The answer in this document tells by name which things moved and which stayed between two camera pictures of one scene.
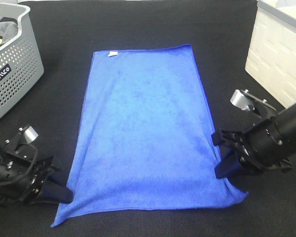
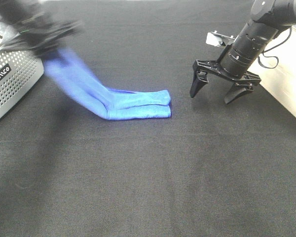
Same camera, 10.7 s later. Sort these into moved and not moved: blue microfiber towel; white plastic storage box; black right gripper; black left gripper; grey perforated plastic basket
Moved: black left gripper; black right gripper; blue microfiber towel
Not moved: white plastic storage box; grey perforated plastic basket
